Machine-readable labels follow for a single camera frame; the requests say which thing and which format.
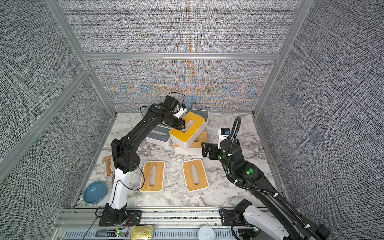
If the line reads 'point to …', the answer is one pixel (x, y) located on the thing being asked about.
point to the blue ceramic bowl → (94, 192)
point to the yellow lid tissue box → (186, 137)
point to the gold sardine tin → (141, 232)
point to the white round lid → (206, 232)
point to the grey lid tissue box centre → (160, 135)
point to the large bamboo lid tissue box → (195, 150)
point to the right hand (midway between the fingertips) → (210, 140)
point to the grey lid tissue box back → (202, 113)
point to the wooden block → (107, 159)
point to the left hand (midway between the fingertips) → (184, 124)
